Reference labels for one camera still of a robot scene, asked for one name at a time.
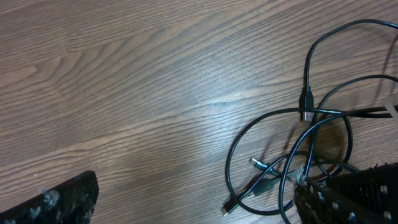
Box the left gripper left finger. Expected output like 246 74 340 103
1 170 99 224

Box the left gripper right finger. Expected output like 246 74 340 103
294 163 397 224

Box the black usb cable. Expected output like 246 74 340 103
278 73 398 224

